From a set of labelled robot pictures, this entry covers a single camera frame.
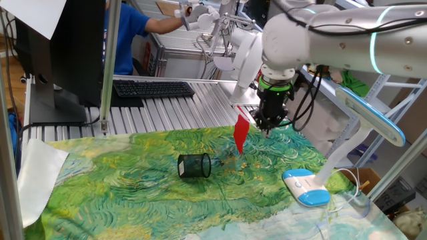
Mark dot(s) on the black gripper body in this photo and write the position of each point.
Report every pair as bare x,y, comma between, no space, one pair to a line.
273,103

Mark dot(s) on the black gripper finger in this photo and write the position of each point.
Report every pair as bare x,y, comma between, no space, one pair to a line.
261,120
277,121

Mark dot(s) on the red flag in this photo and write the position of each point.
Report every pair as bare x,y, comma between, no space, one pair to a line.
241,133

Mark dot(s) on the bare person forearm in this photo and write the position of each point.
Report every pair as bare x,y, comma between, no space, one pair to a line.
165,26

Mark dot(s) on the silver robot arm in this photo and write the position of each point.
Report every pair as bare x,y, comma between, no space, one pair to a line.
333,43

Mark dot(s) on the white and blue desk lamp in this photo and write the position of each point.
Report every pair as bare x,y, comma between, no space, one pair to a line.
307,190

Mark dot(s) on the green cloth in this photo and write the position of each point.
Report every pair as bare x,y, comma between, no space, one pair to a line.
353,85

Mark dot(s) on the black mesh pen holder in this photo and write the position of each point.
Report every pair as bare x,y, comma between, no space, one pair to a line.
191,166

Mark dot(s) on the brown cardboard box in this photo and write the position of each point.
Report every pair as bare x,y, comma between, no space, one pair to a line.
353,176

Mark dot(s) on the metal storage shelf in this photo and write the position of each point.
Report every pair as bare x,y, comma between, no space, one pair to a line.
377,100

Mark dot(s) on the black keyboard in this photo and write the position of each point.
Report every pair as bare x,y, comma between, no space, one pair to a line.
153,89

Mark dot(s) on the painted landscape tablecloth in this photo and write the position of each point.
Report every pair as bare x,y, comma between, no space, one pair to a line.
150,200

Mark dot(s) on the person in blue shirt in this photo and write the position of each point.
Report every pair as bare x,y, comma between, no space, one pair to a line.
125,33

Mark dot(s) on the black computer monitor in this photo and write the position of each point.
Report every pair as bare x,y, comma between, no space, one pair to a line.
73,50

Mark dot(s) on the white paper sheet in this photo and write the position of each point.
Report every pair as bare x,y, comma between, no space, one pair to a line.
33,13

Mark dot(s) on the aluminium frame post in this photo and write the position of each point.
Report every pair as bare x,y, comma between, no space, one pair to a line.
8,166
110,66
397,166

